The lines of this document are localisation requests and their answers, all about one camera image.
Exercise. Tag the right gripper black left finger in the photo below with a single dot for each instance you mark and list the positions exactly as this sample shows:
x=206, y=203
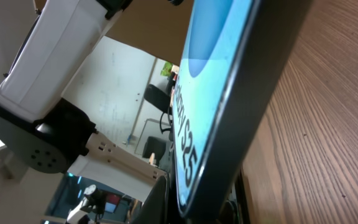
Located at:
x=159, y=207

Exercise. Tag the blue screen Galaxy smartphone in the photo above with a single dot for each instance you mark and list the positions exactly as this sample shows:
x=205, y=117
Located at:
x=234, y=54

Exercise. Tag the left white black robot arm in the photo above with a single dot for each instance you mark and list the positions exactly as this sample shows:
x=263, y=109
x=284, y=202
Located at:
x=47, y=132

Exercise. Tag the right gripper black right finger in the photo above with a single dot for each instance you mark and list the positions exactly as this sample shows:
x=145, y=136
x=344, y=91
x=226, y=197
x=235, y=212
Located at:
x=235, y=209

